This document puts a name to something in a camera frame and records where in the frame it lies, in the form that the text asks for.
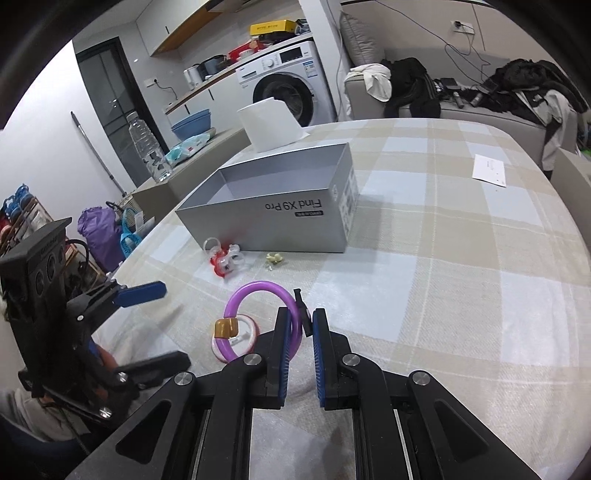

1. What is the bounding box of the purple plastic bangle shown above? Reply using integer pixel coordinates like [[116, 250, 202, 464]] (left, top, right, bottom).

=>
[[212, 280, 304, 363]]

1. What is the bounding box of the red clear toy ring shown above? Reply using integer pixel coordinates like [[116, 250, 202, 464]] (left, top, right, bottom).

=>
[[203, 237, 249, 278]]

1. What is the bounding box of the left hand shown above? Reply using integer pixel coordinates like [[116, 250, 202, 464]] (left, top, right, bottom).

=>
[[88, 339, 118, 371]]

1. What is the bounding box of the blue shopping bag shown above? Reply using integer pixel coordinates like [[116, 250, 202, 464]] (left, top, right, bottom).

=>
[[119, 208, 142, 258]]

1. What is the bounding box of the purple bag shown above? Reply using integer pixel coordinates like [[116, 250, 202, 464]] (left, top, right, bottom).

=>
[[77, 207, 124, 272]]

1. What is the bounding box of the grey low cabinet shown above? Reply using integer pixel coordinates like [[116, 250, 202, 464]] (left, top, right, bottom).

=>
[[131, 128, 250, 223]]

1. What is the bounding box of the clear plastic water bottle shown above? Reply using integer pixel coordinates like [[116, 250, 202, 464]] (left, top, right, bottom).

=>
[[126, 111, 172, 183]]

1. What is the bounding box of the small yellow charm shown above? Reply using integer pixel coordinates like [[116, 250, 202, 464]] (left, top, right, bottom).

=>
[[266, 252, 283, 266]]

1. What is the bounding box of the wet wipes pack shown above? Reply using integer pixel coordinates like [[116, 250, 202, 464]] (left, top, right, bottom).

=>
[[165, 128, 216, 168]]

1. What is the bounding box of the black bow charm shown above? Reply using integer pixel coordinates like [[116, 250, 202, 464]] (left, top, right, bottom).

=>
[[294, 289, 312, 337]]

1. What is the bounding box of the blue plastic basin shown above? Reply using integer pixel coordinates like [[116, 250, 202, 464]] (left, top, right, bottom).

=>
[[171, 109, 211, 141]]

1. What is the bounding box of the grey phone box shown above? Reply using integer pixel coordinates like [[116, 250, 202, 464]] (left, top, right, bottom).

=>
[[176, 143, 359, 253]]

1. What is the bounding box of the white paper roll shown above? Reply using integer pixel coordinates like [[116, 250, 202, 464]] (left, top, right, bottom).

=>
[[238, 98, 308, 153]]

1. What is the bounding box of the white kettle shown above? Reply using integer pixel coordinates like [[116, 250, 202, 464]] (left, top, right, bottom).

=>
[[183, 65, 202, 90]]

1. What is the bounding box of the white envelope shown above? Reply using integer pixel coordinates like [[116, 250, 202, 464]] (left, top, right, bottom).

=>
[[472, 154, 507, 188]]

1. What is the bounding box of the white washing machine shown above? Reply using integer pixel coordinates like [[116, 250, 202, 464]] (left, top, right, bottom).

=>
[[235, 40, 337, 127]]

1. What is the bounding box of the yellow box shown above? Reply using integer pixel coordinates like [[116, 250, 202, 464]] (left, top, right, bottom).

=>
[[249, 19, 297, 37]]

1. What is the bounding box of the white cloth garment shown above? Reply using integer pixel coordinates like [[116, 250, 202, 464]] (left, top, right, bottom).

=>
[[345, 63, 393, 103]]

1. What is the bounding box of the grey cushion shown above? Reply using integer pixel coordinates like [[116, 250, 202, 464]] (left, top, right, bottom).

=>
[[339, 12, 386, 67]]

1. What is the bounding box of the black jacket pile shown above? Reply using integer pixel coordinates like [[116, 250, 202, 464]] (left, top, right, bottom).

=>
[[381, 57, 441, 118]]

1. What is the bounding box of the grey sofa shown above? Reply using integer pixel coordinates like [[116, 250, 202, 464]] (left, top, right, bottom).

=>
[[341, 0, 591, 181]]

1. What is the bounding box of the black white jacket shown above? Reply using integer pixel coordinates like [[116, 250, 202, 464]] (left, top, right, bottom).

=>
[[481, 59, 590, 173]]

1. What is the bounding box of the mop handle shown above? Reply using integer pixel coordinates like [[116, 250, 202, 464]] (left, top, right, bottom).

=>
[[70, 111, 127, 197]]

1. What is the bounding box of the wall power socket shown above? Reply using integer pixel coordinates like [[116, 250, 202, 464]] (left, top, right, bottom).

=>
[[452, 20, 476, 35]]

